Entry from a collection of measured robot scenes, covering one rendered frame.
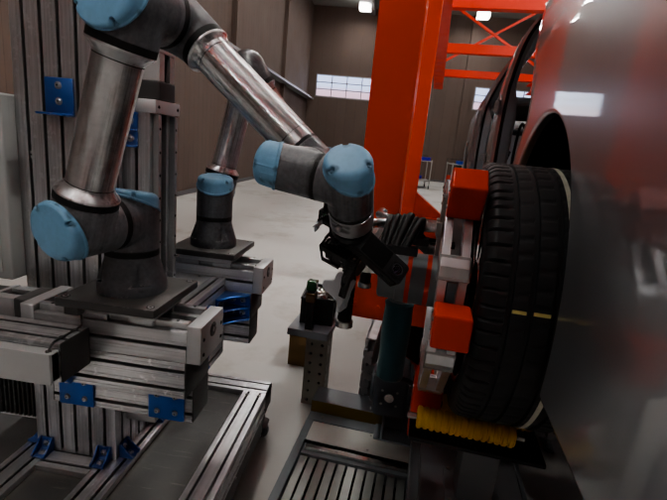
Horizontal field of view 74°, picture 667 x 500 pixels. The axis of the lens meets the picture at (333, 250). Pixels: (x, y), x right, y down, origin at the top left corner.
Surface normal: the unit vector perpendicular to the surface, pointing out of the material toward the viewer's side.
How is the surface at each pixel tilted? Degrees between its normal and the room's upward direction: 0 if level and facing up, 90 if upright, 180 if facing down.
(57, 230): 97
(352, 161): 43
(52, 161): 90
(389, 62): 90
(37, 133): 90
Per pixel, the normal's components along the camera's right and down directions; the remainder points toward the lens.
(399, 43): -0.22, 0.21
